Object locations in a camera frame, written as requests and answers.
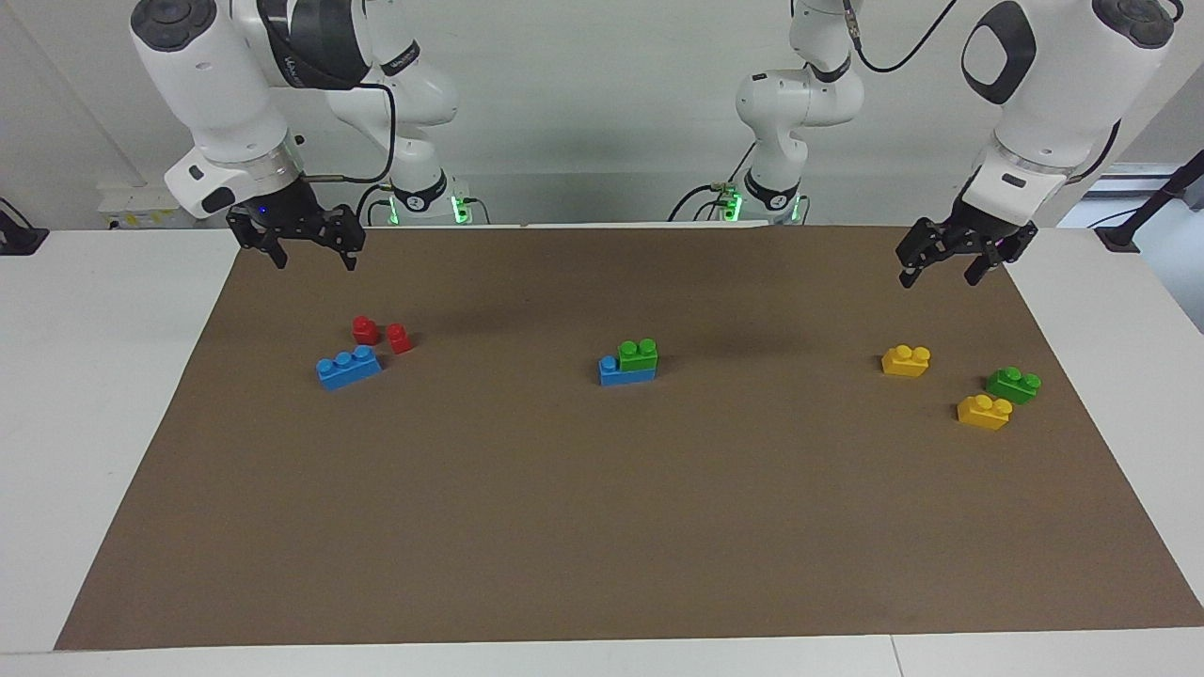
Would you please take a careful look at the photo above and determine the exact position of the blue three-stud toy block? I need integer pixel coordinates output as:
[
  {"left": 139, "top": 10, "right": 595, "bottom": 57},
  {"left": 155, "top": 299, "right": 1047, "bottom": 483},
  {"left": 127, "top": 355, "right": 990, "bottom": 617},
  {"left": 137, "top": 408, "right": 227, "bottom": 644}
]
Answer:
[
  {"left": 316, "top": 345, "right": 384, "bottom": 391},
  {"left": 598, "top": 355, "right": 657, "bottom": 387}
]

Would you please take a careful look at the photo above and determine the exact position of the yellow two-stud toy block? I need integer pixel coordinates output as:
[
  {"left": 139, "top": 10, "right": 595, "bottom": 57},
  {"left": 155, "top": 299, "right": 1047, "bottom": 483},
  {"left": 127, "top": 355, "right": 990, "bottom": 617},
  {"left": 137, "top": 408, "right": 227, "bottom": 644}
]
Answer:
[
  {"left": 957, "top": 394, "right": 1014, "bottom": 432},
  {"left": 881, "top": 345, "right": 932, "bottom": 379}
]

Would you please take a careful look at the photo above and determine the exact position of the black stand with clamp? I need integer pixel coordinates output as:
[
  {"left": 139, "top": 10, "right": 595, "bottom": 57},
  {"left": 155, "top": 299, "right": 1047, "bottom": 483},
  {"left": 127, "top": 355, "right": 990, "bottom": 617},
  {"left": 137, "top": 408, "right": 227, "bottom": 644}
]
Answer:
[{"left": 1096, "top": 149, "right": 1204, "bottom": 255}]

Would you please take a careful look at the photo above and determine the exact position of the black table clamp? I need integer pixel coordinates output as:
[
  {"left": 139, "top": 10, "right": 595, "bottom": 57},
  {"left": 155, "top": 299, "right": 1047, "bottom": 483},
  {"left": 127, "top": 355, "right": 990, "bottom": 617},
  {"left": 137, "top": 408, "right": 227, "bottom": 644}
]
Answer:
[{"left": 0, "top": 197, "right": 50, "bottom": 257}]

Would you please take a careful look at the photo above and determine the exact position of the brown table mat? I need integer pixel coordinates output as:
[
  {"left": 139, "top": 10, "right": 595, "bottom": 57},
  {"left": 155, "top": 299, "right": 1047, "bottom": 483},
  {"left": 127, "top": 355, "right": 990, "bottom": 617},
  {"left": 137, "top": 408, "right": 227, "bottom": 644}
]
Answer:
[{"left": 55, "top": 224, "right": 1204, "bottom": 652}]

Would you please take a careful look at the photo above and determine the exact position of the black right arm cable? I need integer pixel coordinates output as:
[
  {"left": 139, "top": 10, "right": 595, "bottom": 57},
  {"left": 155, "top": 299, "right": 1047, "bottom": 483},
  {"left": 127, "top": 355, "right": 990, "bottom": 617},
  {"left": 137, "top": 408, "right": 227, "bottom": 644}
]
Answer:
[{"left": 256, "top": 0, "right": 397, "bottom": 185}]

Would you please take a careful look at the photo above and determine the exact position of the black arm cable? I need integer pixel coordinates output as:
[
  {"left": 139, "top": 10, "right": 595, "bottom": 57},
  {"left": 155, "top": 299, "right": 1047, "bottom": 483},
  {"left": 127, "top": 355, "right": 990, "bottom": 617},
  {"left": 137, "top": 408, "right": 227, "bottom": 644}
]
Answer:
[
  {"left": 256, "top": 0, "right": 397, "bottom": 185},
  {"left": 842, "top": 0, "right": 960, "bottom": 74}
]

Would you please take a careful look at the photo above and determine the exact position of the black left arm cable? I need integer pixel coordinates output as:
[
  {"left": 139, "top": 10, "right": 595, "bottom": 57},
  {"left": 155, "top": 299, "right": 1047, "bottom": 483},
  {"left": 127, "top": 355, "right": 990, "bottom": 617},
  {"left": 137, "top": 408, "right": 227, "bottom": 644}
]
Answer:
[{"left": 842, "top": 0, "right": 960, "bottom": 74}]

